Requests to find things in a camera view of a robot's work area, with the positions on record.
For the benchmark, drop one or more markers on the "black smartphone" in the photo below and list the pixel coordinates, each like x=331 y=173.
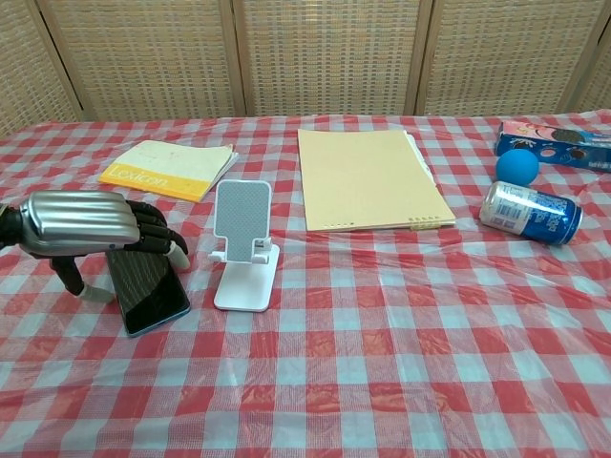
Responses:
x=148 y=291

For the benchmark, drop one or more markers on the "white phone stand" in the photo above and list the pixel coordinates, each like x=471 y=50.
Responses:
x=243 y=238

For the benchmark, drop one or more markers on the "red checkered tablecloth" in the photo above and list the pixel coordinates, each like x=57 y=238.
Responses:
x=334 y=334

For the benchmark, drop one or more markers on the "yellow Lexicon notebook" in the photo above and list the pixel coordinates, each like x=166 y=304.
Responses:
x=167 y=167

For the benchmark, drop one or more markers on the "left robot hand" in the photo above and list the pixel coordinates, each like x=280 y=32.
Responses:
x=90 y=224

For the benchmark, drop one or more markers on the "blue ball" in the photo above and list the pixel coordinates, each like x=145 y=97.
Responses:
x=517 y=167

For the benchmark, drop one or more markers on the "blue soda can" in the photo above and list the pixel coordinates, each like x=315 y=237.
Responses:
x=530 y=212

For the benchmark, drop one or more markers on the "beige paper folder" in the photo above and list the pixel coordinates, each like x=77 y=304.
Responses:
x=367 y=176

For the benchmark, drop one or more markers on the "bamboo folding screen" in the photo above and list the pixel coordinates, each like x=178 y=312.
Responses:
x=305 y=57

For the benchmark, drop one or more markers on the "blue cookie box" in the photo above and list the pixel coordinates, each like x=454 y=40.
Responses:
x=558 y=145

